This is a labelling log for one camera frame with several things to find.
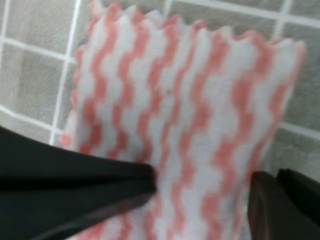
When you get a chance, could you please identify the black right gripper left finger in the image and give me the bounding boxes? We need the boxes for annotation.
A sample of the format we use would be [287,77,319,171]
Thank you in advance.
[0,128,156,240]

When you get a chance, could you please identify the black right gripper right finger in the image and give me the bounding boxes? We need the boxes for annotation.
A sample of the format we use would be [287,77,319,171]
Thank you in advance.
[247,169,320,240]

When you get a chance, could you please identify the pink white wavy striped towel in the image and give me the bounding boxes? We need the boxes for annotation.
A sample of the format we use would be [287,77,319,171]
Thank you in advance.
[61,0,306,240]

